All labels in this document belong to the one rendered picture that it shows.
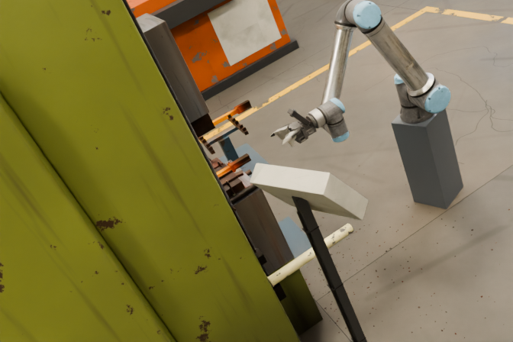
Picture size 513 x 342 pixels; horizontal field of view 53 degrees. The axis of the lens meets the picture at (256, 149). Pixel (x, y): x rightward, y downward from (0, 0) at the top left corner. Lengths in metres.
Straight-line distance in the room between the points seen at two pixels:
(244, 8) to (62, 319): 4.62
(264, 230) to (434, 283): 0.98
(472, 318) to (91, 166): 1.88
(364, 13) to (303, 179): 0.96
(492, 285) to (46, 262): 2.06
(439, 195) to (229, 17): 3.47
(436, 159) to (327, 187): 1.43
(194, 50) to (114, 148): 4.16
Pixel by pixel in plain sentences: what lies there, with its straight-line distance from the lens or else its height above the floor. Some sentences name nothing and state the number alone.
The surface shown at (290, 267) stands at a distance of 2.31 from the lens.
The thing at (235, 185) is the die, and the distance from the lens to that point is 2.32.
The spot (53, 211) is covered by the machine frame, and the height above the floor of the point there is 1.50.
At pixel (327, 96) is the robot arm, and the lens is 2.68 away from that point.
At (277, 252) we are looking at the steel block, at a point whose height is 0.56.
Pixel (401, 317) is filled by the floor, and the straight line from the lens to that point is 2.82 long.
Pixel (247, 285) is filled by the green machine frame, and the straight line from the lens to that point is 2.18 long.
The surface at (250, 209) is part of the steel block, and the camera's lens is 2.36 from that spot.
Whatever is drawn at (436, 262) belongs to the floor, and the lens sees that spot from 3.02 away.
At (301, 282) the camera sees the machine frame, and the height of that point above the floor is 0.31.
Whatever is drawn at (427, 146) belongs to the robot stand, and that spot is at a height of 0.47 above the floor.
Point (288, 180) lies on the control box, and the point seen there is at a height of 1.18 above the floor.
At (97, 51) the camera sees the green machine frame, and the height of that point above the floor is 1.84.
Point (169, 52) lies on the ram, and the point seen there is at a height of 1.66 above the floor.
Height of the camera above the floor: 2.18
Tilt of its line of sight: 29 degrees down
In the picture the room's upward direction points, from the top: 25 degrees counter-clockwise
